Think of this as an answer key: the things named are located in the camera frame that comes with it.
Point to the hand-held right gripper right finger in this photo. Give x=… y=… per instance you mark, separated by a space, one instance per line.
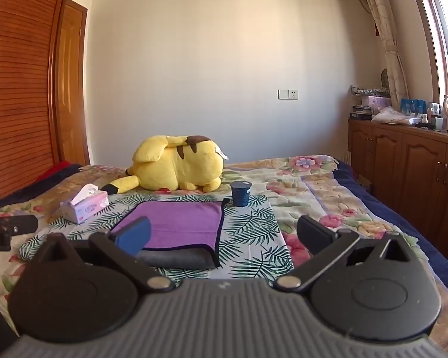
x=315 y=233

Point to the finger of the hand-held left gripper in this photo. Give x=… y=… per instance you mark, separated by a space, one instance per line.
x=20 y=223

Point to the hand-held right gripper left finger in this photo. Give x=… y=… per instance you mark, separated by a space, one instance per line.
x=134 y=235

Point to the purple towel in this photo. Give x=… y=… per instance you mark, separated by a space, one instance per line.
x=183 y=223

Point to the grey towel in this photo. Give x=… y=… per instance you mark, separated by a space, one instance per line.
x=179 y=259

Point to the tissue box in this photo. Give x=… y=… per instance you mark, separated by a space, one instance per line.
x=86 y=209

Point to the leaf-print cloth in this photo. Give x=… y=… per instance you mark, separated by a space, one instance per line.
x=254 y=231

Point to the red cloth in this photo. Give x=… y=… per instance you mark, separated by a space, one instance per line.
x=58 y=171

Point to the yellow plush toy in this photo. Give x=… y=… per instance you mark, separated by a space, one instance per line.
x=179 y=167

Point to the dark blue blanket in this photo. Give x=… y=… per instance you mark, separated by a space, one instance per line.
x=395 y=216

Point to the dark blue cup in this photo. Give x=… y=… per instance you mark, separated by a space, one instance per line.
x=241 y=194

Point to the wooden cabinet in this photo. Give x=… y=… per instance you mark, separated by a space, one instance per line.
x=403 y=164

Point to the stack of black boxes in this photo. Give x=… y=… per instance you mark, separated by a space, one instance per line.
x=361 y=113

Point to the white crumpled cloth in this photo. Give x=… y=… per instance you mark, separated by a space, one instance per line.
x=392 y=115

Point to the wooden door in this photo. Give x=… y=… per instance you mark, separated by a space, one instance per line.
x=72 y=93

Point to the slatted wooden wardrobe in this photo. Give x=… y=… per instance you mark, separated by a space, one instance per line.
x=18 y=82

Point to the purple box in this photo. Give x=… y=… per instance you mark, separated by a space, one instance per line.
x=375 y=101

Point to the folded floral cloth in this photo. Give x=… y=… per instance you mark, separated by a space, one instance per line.
x=369 y=90

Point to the blue box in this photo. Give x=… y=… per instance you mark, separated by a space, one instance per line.
x=412 y=107

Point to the patterned cream curtain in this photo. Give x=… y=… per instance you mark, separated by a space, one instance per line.
x=386 y=37

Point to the white wall socket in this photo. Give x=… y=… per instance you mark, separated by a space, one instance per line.
x=288 y=94

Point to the wooden window frame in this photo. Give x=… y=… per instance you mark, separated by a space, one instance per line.
x=433 y=33

